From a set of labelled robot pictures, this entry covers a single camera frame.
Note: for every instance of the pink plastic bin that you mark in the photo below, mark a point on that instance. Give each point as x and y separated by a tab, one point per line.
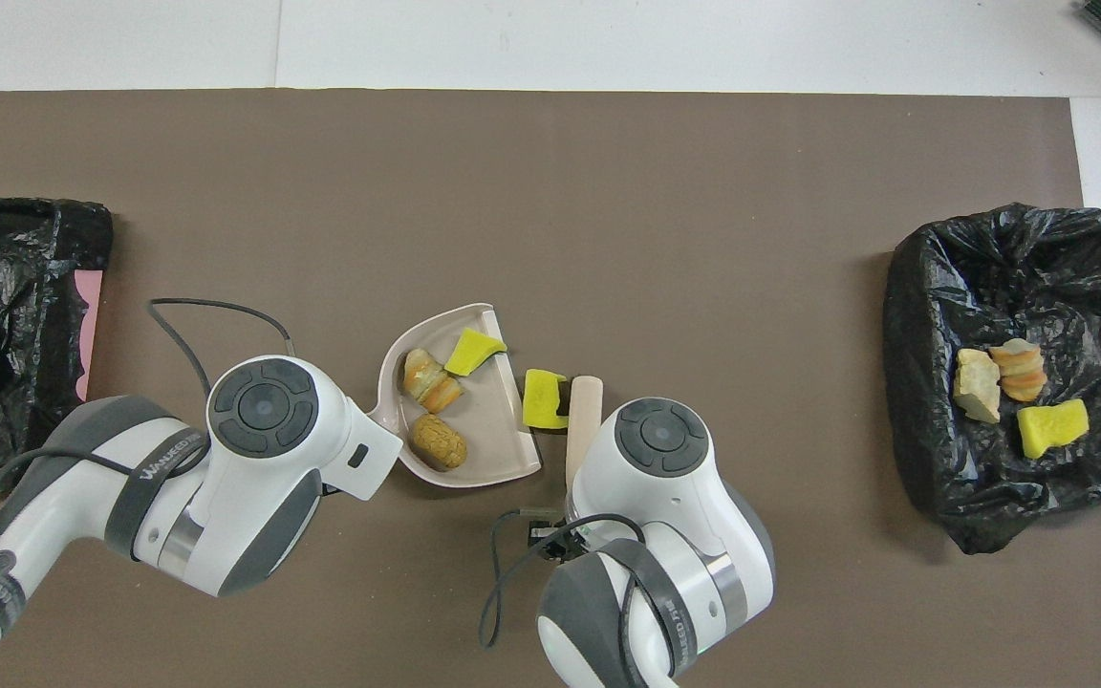
90	325

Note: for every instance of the beige hand brush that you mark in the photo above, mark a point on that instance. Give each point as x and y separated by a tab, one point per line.
584	411

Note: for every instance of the toy croissant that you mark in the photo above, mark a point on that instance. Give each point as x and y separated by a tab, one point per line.
1022	373
431	382
978	387

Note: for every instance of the brown table mat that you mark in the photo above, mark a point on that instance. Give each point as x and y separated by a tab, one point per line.
417	191

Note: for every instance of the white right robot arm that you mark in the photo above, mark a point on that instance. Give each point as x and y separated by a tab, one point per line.
665	516

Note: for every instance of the beige plastic dustpan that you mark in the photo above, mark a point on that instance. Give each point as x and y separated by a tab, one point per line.
493	430

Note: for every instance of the notched yellow sponge piece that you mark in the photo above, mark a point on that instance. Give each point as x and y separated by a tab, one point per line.
541	399

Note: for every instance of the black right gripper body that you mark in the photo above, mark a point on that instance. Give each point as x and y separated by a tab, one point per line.
560	545

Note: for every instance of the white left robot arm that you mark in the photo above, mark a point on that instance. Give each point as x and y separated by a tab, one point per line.
254	497

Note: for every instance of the brown bread roll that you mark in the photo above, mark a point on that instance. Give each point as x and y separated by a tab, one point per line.
440	442

